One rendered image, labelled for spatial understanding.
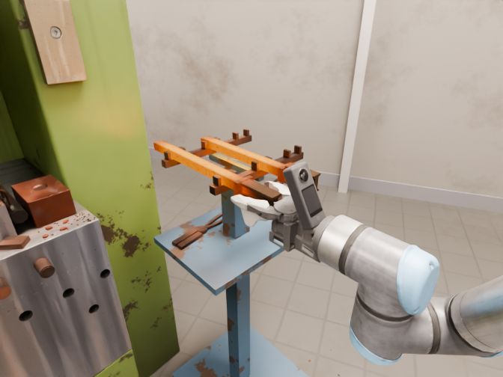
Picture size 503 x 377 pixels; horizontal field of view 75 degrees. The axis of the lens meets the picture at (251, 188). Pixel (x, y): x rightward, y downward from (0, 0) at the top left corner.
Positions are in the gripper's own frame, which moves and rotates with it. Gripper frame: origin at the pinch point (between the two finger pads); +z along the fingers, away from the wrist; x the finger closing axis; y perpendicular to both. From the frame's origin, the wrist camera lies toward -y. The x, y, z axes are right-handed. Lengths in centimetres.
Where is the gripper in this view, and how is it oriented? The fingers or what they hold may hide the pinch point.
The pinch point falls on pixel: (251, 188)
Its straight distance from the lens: 69.0
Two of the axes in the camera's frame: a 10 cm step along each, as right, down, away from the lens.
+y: 0.0, 8.9, 4.6
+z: -6.9, -3.3, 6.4
